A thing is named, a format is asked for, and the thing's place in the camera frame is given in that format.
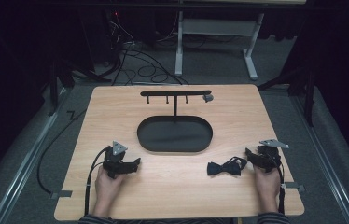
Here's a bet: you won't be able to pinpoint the left hand-held gripper cable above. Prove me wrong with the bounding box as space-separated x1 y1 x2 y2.
83 147 109 217

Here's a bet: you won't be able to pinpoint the black floor cable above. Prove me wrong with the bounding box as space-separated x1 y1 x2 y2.
36 107 87 195

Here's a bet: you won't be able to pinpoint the person's left hand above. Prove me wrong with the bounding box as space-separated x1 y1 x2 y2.
94 165 126 203

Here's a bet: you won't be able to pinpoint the black stand legs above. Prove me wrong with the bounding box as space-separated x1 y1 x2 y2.
47 57 112 117
257 66 317 128

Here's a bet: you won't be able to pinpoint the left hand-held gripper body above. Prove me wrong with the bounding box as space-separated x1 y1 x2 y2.
102 140 133 180

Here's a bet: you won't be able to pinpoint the right hand-held gripper cable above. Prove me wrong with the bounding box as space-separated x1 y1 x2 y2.
273 155 286 216

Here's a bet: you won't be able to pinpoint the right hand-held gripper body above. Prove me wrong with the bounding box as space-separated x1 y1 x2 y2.
252 138 290 174

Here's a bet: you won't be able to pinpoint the black bow tie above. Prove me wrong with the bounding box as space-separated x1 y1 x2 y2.
206 156 248 177

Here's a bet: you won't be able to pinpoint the white metal desk frame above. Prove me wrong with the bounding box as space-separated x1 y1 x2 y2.
174 10 266 81

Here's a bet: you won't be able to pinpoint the grey tape strip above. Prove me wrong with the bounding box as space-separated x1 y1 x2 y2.
282 181 306 193
49 189 74 201

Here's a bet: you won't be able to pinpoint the person's right hand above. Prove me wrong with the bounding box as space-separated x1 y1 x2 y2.
253 163 282 197

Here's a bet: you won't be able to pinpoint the black hanger stand with tray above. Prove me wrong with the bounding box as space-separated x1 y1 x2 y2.
136 90 214 154

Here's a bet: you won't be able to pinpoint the metal floor rail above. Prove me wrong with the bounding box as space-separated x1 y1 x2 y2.
289 92 349 224
0 87 70 224

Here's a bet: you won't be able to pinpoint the tangle of black floor cables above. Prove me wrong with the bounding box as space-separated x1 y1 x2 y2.
102 11 190 87

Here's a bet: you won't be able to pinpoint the hand-held gripper cable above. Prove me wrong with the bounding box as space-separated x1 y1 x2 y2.
83 147 109 217
273 155 286 216

